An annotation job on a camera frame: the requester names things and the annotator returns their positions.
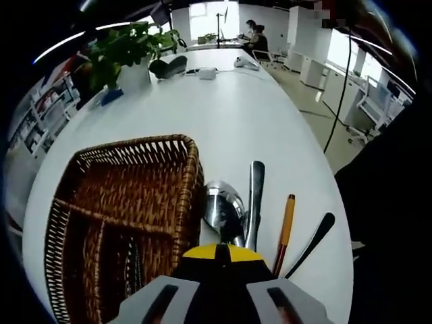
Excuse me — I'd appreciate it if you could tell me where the green potted plant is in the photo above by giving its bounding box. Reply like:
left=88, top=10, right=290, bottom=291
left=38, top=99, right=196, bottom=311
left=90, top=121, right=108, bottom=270
left=84, top=20, right=183, bottom=95

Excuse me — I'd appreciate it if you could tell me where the ceiling light strip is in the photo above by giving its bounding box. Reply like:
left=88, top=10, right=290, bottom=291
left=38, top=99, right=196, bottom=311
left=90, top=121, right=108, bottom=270
left=350, top=33, right=416, bottom=95
left=32, top=22, right=132, bottom=65

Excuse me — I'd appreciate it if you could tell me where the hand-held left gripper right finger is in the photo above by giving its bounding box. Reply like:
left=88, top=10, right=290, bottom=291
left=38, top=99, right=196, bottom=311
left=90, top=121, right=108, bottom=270
left=223, top=245, right=335, bottom=324

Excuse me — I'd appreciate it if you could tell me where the small white box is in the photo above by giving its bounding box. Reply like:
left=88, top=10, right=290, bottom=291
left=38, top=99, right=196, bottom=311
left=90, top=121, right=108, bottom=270
left=198, top=66, right=219, bottom=80

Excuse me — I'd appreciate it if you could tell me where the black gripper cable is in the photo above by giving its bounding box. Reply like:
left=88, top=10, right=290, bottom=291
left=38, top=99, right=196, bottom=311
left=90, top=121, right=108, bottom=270
left=323, top=26, right=354, bottom=153

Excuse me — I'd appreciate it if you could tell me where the steel fork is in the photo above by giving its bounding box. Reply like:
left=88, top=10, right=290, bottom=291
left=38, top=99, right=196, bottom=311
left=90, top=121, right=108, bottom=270
left=285, top=212, right=336, bottom=280

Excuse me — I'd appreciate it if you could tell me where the white handheld device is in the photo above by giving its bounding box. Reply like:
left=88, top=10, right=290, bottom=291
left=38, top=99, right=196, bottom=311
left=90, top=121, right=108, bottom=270
left=234, top=55, right=261, bottom=72

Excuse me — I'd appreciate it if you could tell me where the brown wicker storage tray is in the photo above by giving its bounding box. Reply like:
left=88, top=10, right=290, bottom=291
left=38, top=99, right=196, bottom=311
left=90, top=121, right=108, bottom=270
left=43, top=134, right=205, bottom=324

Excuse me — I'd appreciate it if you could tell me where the black tripod stand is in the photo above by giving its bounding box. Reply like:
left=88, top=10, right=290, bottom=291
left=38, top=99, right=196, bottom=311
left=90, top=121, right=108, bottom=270
left=215, top=5, right=231, bottom=50

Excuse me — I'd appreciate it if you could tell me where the wooden chopstick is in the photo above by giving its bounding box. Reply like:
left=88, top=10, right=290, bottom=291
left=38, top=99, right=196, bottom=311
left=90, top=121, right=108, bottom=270
left=272, top=194, right=296, bottom=277

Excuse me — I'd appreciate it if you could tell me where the white storage shelf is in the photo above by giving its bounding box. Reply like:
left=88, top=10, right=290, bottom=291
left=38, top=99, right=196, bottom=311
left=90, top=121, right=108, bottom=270
left=9, top=72, right=82, bottom=158

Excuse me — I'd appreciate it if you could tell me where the monitor on black stand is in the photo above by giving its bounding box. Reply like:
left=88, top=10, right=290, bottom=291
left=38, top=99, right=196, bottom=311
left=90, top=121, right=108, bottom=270
left=150, top=3, right=171, bottom=25

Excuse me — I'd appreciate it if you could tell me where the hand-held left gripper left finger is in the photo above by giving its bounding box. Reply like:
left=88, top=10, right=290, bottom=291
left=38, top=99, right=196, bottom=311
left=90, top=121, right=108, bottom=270
left=116, top=243, right=223, bottom=324

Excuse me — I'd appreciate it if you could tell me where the white low cabinet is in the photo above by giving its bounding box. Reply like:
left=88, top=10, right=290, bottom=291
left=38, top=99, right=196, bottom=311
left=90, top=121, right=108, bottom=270
left=286, top=50, right=369, bottom=126

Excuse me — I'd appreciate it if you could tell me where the black oblong case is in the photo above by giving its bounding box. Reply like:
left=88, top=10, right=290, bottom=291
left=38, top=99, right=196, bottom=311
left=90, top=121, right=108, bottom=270
left=148, top=55, right=188, bottom=80

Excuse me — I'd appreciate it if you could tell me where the white office chair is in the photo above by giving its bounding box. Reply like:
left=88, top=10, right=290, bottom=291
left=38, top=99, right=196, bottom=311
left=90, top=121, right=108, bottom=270
left=347, top=76, right=401, bottom=144
left=252, top=49, right=288, bottom=70

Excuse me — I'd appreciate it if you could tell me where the person's dark clothing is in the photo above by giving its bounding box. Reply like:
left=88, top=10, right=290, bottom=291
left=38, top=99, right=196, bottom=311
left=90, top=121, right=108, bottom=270
left=333, top=101, right=432, bottom=324

